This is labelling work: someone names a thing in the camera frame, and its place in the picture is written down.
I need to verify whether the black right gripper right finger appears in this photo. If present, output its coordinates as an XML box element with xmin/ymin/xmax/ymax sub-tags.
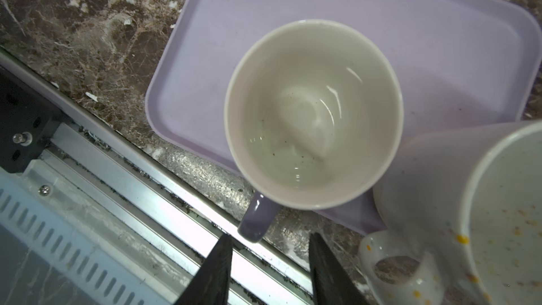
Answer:
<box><xmin>309</xmin><ymin>232</ymin><xmax>369</xmax><ymax>305</ymax></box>

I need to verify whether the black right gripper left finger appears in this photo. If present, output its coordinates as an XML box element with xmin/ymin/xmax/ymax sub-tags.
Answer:
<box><xmin>174</xmin><ymin>234</ymin><xmax>233</xmax><ymax>305</ymax></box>

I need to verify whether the white cream mug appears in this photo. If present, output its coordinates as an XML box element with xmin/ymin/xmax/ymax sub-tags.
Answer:
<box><xmin>359</xmin><ymin>121</ymin><xmax>541</xmax><ymax>304</ymax></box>

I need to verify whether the white mug grey handle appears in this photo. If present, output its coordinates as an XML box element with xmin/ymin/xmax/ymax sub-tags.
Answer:
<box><xmin>224</xmin><ymin>20</ymin><xmax>405</xmax><ymax>242</ymax></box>

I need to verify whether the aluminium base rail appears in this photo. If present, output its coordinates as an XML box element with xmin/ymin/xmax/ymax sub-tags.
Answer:
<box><xmin>1</xmin><ymin>51</ymin><xmax>312</xmax><ymax>304</ymax></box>

